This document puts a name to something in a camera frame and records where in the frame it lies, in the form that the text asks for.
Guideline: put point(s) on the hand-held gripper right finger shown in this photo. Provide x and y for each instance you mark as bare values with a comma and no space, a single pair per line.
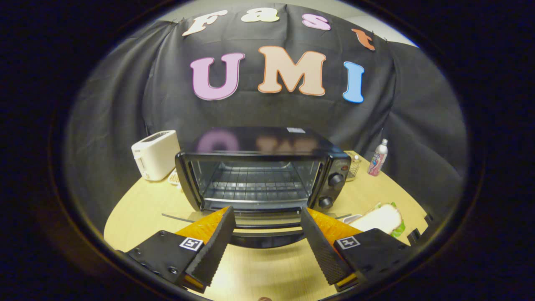
319,246

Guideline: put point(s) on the clear glass jar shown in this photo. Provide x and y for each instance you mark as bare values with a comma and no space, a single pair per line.
354,167

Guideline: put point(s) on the white power strip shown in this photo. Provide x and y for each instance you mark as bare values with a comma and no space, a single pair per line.
174,178

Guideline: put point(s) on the black toaster oven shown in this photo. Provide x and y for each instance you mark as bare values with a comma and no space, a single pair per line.
267,142

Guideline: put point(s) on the white pop-up toaster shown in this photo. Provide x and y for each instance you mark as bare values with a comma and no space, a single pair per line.
156,156

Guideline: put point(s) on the black backdrop cloth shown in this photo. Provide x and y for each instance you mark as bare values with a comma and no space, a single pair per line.
267,113

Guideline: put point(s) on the pink and white bottle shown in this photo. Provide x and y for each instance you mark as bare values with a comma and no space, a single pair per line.
377,161

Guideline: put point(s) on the black notched object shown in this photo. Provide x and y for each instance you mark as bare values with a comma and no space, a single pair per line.
414,237

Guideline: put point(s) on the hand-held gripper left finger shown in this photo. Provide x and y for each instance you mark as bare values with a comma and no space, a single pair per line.
215,246

